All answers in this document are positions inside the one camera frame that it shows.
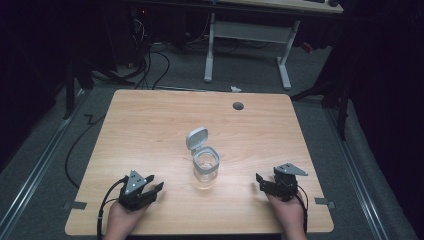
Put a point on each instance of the person's left hand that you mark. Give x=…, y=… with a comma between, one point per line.
x=121, y=220

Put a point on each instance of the black metal stand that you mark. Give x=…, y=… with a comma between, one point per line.
x=71, y=90
x=336, y=96

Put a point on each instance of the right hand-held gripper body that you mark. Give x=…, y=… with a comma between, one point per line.
x=285, y=185

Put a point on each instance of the white-legged desk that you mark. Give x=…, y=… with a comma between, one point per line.
x=250, y=31

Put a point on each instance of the metal floor rail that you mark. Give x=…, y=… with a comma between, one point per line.
x=358, y=176
x=36, y=170

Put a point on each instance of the dark round table grommet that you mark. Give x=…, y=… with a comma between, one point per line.
x=238, y=106

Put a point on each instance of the clear jar with grey lid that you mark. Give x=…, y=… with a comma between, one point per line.
x=205, y=160

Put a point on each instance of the grey tape strip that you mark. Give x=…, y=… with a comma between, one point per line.
x=324, y=201
x=76, y=205

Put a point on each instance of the small white scrap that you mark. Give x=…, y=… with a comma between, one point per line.
x=235, y=89

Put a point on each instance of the small red object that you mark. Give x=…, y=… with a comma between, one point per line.
x=307, y=47

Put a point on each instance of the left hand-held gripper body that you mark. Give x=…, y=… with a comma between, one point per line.
x=133, y=195

